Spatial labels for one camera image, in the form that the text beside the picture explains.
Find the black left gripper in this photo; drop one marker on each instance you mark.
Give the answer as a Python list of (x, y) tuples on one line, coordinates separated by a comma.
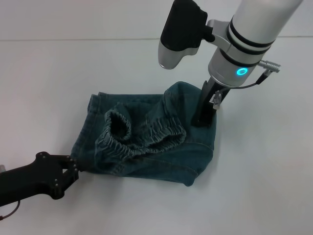
[(31, 176)]

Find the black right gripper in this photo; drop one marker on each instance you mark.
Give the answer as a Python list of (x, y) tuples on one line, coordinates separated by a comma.
[(212, 98)]

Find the blue denim shorts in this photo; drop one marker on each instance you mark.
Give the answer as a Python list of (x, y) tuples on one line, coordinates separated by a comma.
[(151, 142)]

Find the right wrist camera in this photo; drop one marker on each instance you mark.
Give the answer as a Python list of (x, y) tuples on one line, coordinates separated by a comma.
[(181, 34)]

